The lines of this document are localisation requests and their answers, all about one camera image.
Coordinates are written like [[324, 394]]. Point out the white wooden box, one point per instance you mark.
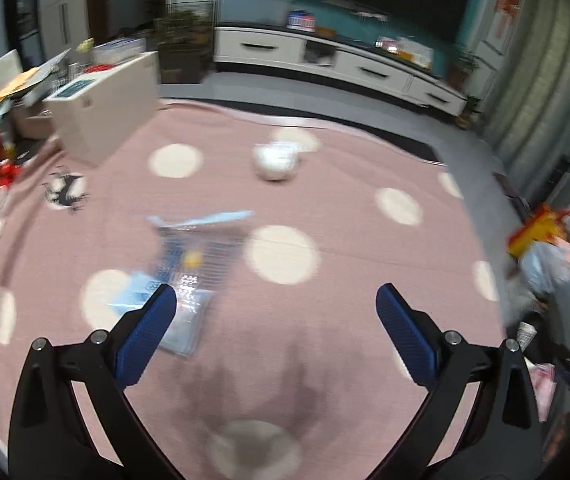
[[98, 112]]

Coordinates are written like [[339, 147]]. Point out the white tv cabinet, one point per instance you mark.
[[303, 54]]

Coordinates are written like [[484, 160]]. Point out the white crumpled tissue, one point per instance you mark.
[[276, 161]]

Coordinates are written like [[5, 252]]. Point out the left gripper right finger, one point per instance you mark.
[[479, 419]]

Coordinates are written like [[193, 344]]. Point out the pink dotted rug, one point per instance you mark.
[[293, 376]]

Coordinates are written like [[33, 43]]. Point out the clear blue printed wrapper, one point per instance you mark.
[[196, 257]]

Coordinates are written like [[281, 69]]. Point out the blue cloth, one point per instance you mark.
[[137, 291]]

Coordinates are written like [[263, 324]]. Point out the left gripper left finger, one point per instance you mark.
[[48, 438]]

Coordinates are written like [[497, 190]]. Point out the bags beside sofa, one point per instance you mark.
[[541, 249]]

